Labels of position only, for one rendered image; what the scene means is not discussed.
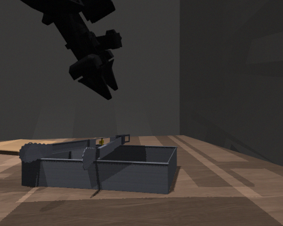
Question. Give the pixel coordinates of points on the light brown wooden board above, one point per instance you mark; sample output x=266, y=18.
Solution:
x=13, y=147

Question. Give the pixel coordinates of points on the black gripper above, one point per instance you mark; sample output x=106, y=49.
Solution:
x=96, y=70

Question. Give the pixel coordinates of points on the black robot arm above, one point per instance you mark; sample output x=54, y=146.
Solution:
x=65, y=15

